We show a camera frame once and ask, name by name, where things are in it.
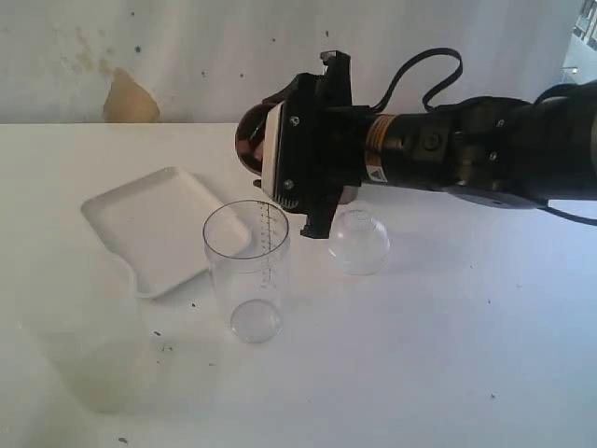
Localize brown chunks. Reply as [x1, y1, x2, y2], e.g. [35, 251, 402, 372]
[235, 126, 265, 175]

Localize stainless steel cup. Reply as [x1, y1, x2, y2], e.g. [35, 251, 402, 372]
[339, 186, 360, 205]

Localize clear plastic measuring cup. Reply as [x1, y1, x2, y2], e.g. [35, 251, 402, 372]
[202, 200, 290, 343]

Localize clear dome lid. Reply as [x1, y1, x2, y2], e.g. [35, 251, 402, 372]
[328, 209, 391, 275]

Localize white rectangular tray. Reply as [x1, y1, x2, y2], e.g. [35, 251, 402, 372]
[81, 167, 223, 299]

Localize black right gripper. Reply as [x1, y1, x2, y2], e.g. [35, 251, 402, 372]
[261, 50, 368, 239]

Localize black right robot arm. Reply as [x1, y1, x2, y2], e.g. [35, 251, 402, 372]
[252, 51, 596, 239]

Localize brown wooden cup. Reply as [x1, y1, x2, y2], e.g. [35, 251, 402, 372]
[235, 104, 274, 175]

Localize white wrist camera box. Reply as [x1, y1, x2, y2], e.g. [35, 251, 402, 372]
[261, 102, 290, 203]

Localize translucent plastic container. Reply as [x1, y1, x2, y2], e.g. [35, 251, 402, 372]
[17, 249, 152, 414]

